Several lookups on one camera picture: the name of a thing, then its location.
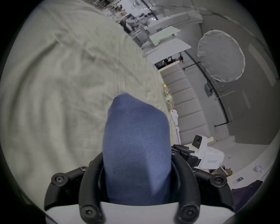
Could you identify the small dark card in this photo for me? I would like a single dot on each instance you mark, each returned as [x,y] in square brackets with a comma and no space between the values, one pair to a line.
[239,179]

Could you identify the small colourful toys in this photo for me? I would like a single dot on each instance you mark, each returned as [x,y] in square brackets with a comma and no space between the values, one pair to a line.
[168,94]

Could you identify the white table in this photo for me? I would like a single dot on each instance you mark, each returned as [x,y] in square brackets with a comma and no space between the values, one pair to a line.
[170,51]

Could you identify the small white ball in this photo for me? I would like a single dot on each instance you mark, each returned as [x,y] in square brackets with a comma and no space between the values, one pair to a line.
[257,168]

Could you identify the padded grey headboard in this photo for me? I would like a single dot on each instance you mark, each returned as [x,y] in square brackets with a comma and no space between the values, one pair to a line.
[188,109]

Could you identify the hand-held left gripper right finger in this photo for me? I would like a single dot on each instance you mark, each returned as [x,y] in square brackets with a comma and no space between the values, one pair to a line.
[186,188]

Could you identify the pale green table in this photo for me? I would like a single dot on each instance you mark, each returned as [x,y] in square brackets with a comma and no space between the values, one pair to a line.
[164,35]

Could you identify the blue garment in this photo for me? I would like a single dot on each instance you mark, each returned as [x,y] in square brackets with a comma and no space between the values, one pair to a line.
[136,148]

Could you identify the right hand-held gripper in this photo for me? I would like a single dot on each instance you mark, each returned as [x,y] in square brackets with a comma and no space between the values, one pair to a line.
[213,159]

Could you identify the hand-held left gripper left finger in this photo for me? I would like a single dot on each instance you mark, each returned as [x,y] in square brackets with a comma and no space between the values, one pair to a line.
[90,188]

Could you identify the white photo umbrella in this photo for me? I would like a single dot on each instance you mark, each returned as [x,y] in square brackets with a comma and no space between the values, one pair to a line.
[221,54]

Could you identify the small white toy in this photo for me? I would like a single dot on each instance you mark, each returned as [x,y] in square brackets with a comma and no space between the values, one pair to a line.
[174,117]

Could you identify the person's legs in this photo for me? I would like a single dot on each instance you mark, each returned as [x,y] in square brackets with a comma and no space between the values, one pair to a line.
[245,194]

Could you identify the bed with beige sheet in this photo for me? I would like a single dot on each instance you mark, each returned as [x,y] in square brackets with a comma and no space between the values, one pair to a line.
[65,83]

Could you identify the black light stand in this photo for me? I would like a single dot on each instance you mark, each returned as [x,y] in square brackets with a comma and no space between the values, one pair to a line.
[210,82]

